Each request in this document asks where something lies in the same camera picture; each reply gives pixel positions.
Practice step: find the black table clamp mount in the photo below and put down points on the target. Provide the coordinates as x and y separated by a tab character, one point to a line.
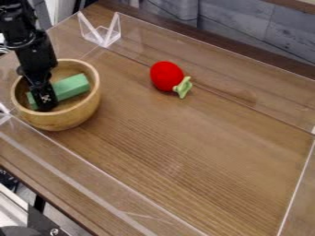
22	220

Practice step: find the light wooden bowl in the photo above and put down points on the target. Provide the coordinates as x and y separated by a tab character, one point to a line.
74	110

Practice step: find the green rectangular block stick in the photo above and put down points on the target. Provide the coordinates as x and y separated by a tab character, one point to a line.
70	87

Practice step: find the red plush strawberry toy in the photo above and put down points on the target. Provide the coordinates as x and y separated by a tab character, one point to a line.
169	78

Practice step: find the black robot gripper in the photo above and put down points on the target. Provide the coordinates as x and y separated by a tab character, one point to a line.
30	42

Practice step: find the clear acrylic corner bracket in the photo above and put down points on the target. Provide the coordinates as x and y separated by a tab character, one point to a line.
101	35

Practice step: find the grey post behind table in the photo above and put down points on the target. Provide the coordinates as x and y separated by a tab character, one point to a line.
42	12

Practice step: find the clear acrylic table barrier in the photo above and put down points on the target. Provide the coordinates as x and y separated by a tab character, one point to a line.
218	164

